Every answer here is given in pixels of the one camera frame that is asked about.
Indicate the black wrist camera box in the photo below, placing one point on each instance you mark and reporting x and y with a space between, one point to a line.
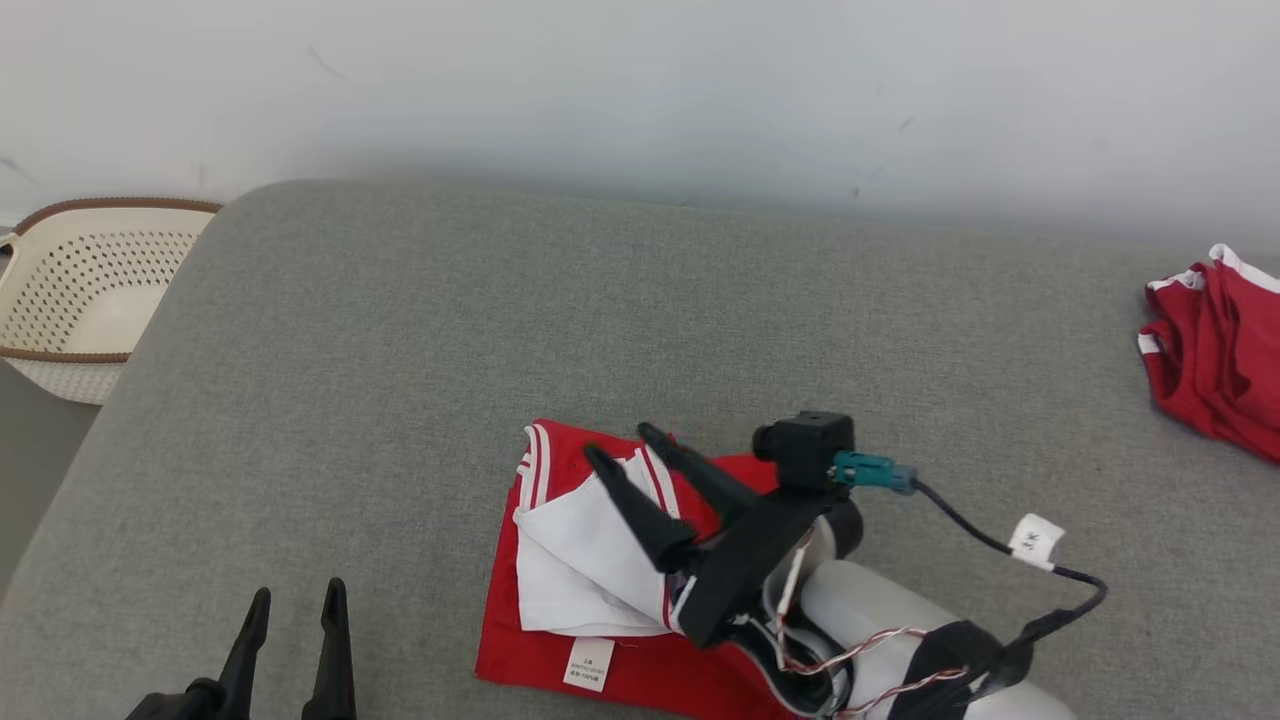
180 705
810 445

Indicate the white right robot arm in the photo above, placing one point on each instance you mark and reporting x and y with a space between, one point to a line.
870 610

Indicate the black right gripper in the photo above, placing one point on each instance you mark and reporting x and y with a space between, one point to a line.
750 565

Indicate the red and white Bulls jersey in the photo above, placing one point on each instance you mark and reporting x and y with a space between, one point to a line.
580 560

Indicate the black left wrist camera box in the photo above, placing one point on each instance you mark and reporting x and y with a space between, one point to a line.
180 705

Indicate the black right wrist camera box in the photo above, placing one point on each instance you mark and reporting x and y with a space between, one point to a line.
810 445

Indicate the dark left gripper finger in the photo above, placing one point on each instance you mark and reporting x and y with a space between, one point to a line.
245 660
333 670

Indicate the red Bulls 23 shorts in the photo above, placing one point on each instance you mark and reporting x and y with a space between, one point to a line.
1220 370

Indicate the cream perforated laundry basket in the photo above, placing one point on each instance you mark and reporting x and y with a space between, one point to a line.
80 290

